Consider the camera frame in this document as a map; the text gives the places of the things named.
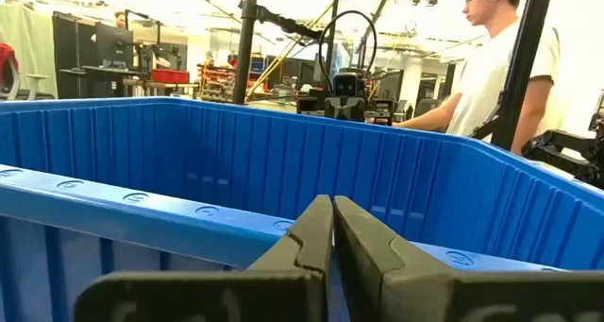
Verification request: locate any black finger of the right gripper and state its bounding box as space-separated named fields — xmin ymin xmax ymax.
xmin=344 ymin=96 xmax=367 ymax=123
xmin=324 ymin=96 xmax=346 ymax=123

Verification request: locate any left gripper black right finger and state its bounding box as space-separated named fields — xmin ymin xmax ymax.
xmin=332 ymin=195 xmax=604 ymax=322

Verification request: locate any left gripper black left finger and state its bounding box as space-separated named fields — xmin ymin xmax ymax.
xmin=73 ymin=194 xmax=334 ymax=322

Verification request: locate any blue plastic bin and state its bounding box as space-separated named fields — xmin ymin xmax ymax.
xmin=0 ymin=96 xmax=604 ymax=322

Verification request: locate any red plastic bin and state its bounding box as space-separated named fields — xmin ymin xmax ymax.
xmin=150 ymin=68 xmax=191 ymax=85

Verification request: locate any thin black pole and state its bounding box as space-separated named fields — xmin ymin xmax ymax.
xmin=324 ymin=0 xmax=343 ymax=77

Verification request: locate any orange storage rack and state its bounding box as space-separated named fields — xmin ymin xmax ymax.
xmin=196 ymin=62 xmax=237 ymax=104

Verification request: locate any black desk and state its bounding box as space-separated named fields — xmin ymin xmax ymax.
xmin=59 ymin=64 xmax=145 ymax=99

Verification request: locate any black computer monitor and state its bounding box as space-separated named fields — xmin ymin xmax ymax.
xmin=95 ymin=22 xmax=135 ymax=69

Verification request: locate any black partition panel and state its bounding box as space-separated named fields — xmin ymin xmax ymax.
xmin=51 ymin=12 xmax=98 ymax=99

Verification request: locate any pale curtain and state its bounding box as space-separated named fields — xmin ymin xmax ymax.
xmin=0 ymin=1 xmax=59 ymax=99

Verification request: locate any red jacket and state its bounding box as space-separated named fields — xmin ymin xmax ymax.
xmin=0 ymin=42 xmax=20 ymax=92

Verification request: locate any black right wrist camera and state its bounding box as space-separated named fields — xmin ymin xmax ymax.
xmin=331 ymin=72 xmax=367 ymax=99

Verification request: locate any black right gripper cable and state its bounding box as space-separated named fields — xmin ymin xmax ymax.
xmin=317 ymin=8 xmax=378 ymax=95

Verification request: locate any black metal bracket assembly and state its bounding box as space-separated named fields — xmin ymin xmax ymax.
xmin=521 ymin=89 xmax=604 ymax=191

